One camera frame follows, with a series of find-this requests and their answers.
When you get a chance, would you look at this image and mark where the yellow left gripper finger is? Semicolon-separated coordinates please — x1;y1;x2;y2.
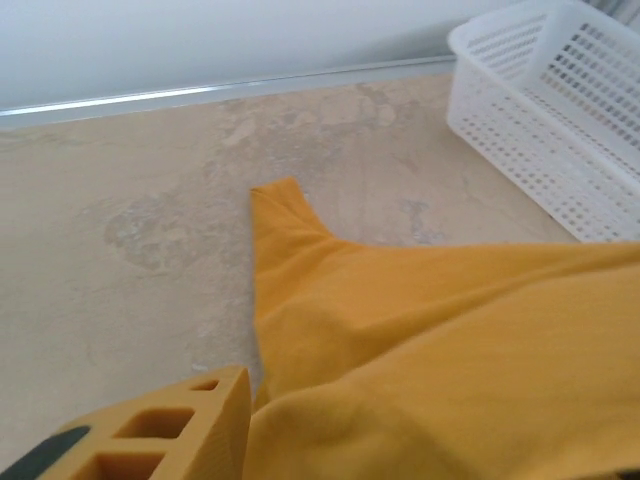
0;364;251;480

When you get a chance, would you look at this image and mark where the yellow t-shirt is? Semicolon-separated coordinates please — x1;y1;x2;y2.
248;176;640;480

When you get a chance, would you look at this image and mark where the white perforated plastic basket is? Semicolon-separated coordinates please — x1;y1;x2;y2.
446;0;640;245

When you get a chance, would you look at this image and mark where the aluminium table edge rail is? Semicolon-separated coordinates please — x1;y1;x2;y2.
0;53;459;130

